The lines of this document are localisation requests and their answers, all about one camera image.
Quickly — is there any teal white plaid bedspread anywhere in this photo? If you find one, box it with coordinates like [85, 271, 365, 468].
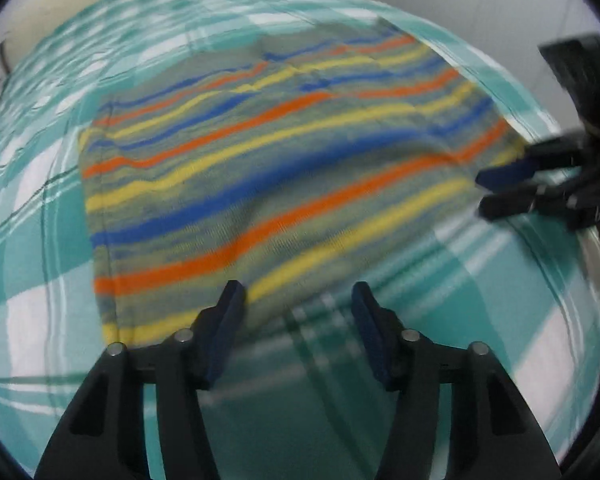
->
[0, 0, 600, 479]

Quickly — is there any multicolour striped knitted sweater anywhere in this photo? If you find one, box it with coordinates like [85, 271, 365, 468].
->
[78, 18, 524, 346]

